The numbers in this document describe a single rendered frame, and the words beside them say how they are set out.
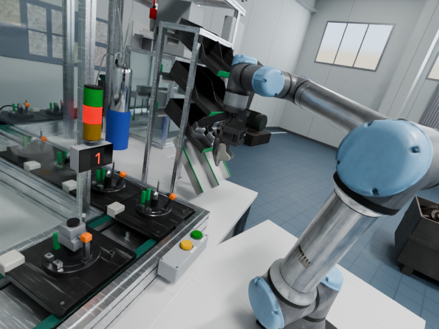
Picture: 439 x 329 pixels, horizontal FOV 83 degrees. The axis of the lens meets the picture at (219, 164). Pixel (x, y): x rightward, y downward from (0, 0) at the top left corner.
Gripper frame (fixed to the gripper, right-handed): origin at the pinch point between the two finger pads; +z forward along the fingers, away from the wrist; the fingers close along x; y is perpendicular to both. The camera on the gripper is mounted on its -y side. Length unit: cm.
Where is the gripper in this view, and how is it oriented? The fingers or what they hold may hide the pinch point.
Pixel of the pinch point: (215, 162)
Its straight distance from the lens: 87.1
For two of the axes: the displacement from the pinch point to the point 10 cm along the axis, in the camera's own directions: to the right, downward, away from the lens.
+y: 8.9, 3.3, -3.2
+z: -2.1, 9.1, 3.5
